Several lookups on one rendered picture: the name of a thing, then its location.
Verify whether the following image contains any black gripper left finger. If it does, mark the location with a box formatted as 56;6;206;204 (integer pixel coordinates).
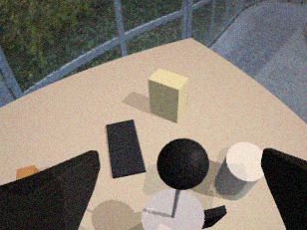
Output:
0;150;101;230

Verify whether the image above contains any small brown cube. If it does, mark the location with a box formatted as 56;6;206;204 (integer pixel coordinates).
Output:
16;164;40;180

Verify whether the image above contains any pale yellow block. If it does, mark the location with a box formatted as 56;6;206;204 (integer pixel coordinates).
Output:
149;69;189;123

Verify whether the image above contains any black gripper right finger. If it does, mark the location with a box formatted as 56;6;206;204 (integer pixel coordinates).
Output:
261;147;307;230

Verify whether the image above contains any white cylinder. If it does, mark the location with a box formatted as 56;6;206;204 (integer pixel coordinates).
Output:
214;142;265;200

